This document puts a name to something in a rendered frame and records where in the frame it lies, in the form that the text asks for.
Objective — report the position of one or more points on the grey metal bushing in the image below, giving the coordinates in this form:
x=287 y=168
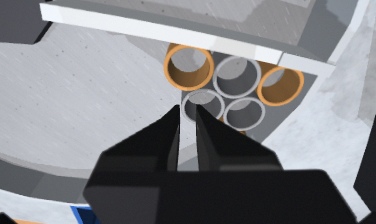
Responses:
x=240 y=86
x=246 y=118
x=215 y=107

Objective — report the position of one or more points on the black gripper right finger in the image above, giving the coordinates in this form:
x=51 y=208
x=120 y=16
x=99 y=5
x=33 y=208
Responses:
x=229 y=149

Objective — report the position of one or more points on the blue open crate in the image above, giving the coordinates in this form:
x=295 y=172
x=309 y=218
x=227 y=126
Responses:
x=85 y=215

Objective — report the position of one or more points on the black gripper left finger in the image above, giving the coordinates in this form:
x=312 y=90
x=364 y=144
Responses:
x=147 y=148

